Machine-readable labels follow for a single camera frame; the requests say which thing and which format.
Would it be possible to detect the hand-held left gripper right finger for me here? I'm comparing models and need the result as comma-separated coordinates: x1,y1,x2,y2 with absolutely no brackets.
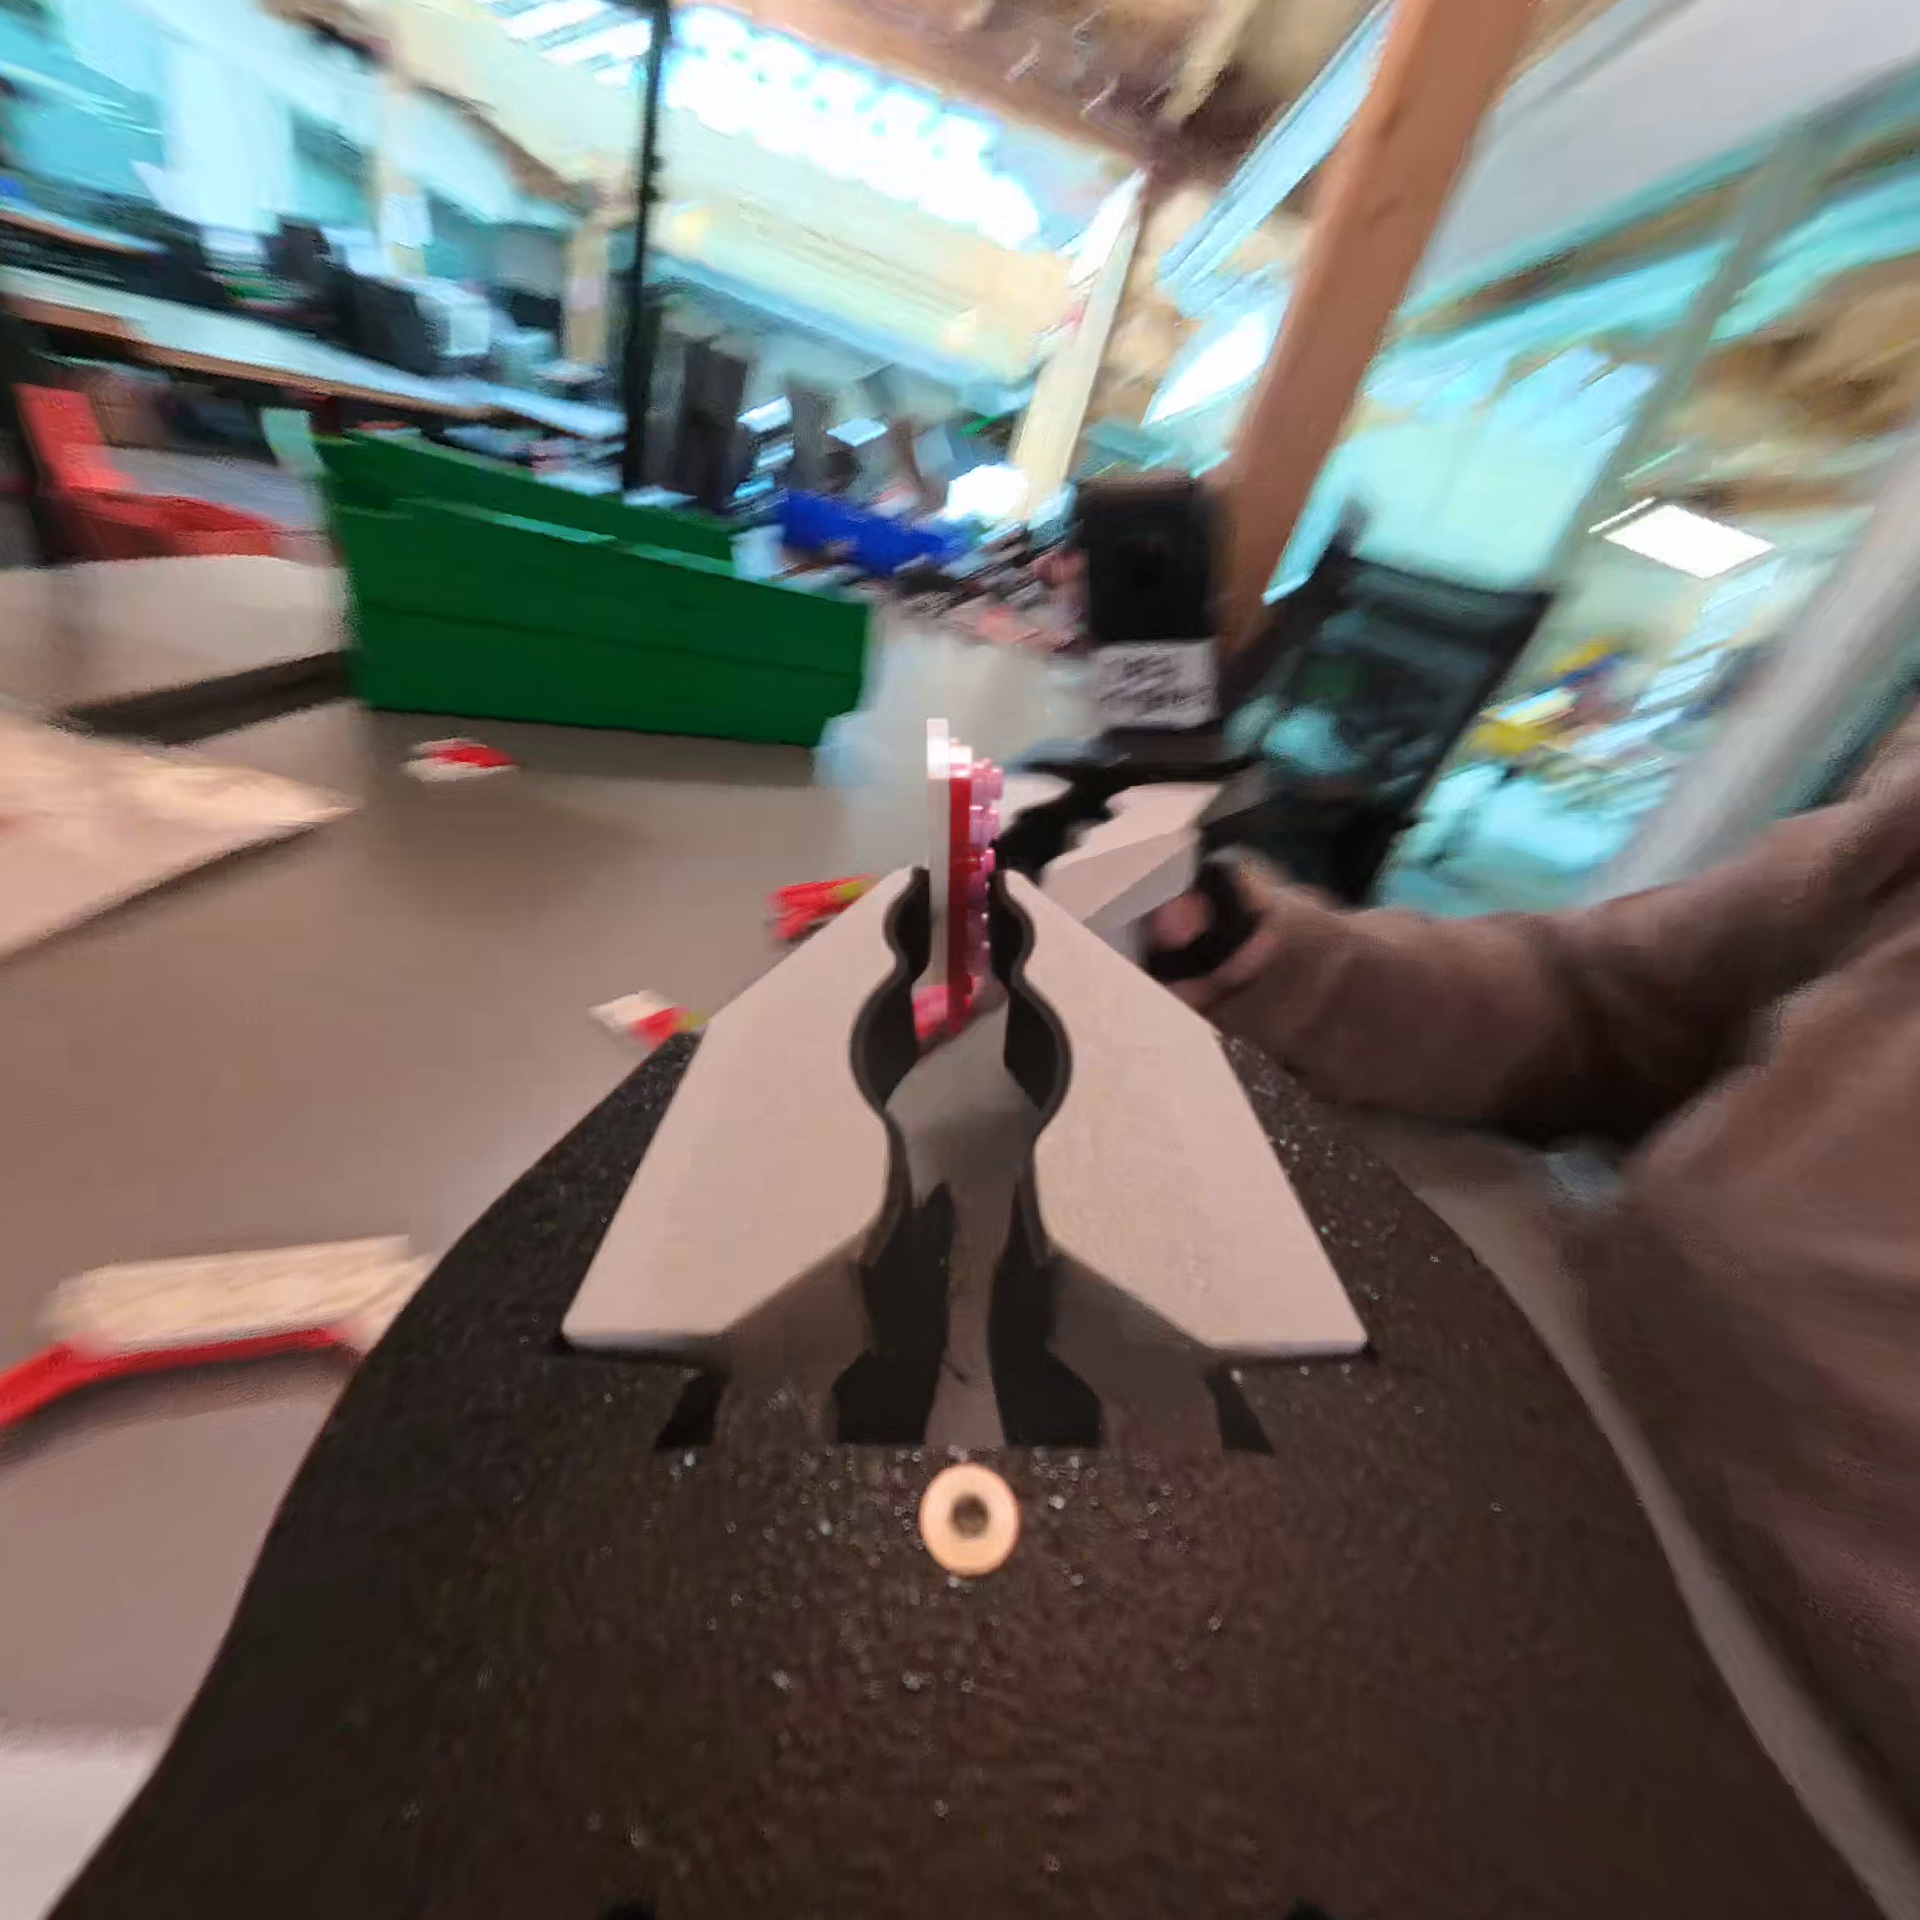
992,866,1369,1363

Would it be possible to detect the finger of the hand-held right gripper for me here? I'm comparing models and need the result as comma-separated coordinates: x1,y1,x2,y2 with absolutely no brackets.
997,743,1266,878
1040,782,1222,966

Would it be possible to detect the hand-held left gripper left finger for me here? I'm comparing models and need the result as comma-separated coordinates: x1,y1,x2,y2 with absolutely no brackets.
562,865,921,1410

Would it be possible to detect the red lego strip with flowers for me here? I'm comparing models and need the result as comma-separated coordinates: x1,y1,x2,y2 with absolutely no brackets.
910,717,1006,1048

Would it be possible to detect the person's right forearm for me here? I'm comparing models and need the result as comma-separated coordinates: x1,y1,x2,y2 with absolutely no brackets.
1294,748,1920,1161

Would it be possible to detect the person's right hand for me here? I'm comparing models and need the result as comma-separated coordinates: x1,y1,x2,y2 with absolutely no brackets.
1188,866,1359,1055

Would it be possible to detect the blue storage bin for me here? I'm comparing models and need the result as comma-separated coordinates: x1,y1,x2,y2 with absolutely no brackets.
777,494,965,580

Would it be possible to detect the wooden beam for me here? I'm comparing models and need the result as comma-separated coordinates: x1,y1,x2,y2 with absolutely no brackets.
1222,0,1534,649

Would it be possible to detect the green plastic bin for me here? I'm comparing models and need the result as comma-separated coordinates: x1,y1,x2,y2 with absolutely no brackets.
313,430,872,748

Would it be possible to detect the person's torso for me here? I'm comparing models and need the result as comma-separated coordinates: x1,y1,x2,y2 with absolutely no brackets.
1550,1036,1920,1870

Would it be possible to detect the laminated paper sheet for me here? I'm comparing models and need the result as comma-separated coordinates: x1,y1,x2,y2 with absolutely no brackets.
0,709,359,966

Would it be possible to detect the red plastic bin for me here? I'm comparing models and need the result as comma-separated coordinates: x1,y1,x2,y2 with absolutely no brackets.
9,383,296,563

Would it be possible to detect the long wooden edged desk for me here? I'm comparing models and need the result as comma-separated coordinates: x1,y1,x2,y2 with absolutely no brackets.
0,269,622,441

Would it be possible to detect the red lego heart frame section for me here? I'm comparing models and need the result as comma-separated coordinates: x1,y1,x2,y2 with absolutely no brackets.
0,1234,439,1435

